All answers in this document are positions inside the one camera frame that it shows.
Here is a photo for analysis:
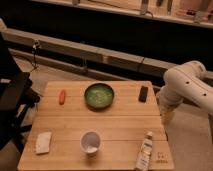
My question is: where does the white sponge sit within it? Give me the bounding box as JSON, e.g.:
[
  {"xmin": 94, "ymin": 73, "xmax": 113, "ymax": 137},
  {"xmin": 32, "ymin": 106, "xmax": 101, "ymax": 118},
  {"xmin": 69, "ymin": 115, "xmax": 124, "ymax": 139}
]
[{"xmin": 35, "ymin": 132, "xmax": 52, "ymax": 154}]

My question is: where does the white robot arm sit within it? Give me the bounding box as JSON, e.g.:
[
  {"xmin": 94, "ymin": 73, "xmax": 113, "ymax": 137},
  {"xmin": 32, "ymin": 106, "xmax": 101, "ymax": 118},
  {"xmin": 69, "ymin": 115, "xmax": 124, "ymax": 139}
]
[{"xmin": 156, "ymin": 61, "xmax": 213, "ymax": 124}]

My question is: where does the green ceramic bowl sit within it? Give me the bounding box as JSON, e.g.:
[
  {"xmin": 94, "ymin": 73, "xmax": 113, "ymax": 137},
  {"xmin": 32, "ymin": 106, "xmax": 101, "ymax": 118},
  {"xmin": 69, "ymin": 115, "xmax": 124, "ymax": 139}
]
[{"xmin": 84, "ymin": 83, "xmax": 114, "ymax": 109}]

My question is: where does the black rectangular block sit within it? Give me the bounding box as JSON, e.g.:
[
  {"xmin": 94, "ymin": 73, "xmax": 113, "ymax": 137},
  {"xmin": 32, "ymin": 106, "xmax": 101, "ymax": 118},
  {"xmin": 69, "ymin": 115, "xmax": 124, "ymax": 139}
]
[{"xmin": 138, "ymin": 86, "xmax": 148, "ymax": 103}]

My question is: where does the clear plastic bottle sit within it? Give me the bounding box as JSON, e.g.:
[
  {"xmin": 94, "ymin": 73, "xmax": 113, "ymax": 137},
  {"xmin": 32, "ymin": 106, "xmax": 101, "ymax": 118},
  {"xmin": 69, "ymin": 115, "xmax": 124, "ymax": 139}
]
[{"xmin": 135, "ymin": 131, "xmax": 153, "ymax": 171}]

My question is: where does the white paper cup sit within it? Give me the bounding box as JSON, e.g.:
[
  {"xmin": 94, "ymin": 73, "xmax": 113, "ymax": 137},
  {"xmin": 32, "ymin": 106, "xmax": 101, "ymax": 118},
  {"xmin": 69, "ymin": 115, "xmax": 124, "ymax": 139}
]
[{"xmin": 80, "ymin": 132, "xmax": 101, "ymax": 156}]

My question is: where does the wooden table top board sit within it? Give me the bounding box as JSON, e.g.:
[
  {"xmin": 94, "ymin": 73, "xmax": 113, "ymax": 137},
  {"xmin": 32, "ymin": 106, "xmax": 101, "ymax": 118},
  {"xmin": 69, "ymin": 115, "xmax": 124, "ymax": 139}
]
[{"xmin": 18, "ymin": 81, "xmax": 174, "ymax": 171}]

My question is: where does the orange carrot toy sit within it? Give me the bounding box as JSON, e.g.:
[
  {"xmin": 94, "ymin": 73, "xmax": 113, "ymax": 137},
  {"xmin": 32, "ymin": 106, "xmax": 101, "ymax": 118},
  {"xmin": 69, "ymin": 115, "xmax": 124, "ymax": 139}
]
[{"xmin": 59, "ymin": 90, "xmax": 66, "ymax": 105}]

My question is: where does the black chair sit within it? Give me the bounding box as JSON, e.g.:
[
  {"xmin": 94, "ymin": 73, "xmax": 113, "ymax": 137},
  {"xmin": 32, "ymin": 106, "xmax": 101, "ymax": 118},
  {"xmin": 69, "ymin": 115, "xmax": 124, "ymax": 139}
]
[{"xmin": 0, "ymin": 33, "xmax": 40, "ymax": 152}]

